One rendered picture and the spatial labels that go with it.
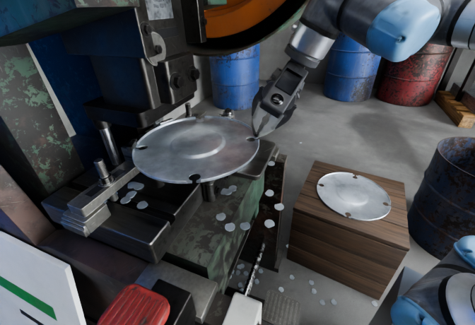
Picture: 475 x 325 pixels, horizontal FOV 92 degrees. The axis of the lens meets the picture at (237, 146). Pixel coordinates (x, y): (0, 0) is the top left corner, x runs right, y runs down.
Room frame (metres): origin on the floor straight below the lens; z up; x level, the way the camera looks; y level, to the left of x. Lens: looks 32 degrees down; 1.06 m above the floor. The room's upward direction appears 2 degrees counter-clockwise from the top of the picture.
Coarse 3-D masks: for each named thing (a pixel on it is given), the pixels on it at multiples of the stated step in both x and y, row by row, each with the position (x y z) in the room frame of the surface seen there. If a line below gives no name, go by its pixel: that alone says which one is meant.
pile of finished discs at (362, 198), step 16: (336, 176) 0.85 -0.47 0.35; (352, 176) 0.84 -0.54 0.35; (320, 192) 0.74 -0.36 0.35; (336, 192) 0.74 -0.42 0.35; (352, 192) 0.73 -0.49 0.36; (368, 192) 0.73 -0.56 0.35; (384, 192) 0.73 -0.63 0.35; (336, 208) 0.65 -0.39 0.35; (352, 208) 0.64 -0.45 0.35; (368, 208) 0.64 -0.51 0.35; (384, 208) 0.64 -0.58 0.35
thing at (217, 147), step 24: (192, 120) 0.60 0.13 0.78; (216, 120) 0.59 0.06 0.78; (144, 144) 0.47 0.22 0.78; (168, 144) 0.47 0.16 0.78; (192, 144) 0.45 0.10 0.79; (216, 144) 0.45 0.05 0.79; (240, 144) 0.46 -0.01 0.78; (144, 168) 0.37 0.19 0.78; (168, 168) 0.37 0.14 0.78; (192, 168) 0.37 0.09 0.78; (216, 168) 0.37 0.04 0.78; (240, 168) 0.36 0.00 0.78
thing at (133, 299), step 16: (128, 288) 0.15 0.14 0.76; (144, 288) 0.15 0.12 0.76; (112, 304) 0.14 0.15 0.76; (128, 304) 0.14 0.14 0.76; (144, 304) 0.13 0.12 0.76; (160, 304) 0.13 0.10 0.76; (112, 320) 0.12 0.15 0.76; (128, 320) 0.12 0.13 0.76; (144, 320) 0.12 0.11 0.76; (160, 320) 0.12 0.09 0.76
